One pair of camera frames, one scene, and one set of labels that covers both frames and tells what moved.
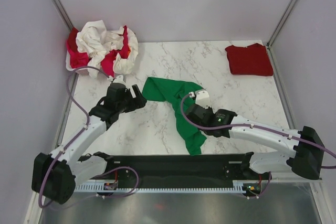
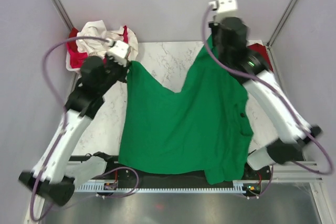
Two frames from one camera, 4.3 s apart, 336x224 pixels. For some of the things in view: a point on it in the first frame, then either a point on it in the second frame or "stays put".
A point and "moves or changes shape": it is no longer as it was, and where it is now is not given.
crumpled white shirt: [94, 39] stays put
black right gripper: [209, 109] to [215, 27]
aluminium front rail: [291, 177] stays put
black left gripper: [136, 103] to [123, 70]
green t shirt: [176, 93] moves or changes shape
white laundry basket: [82, 71] stays put
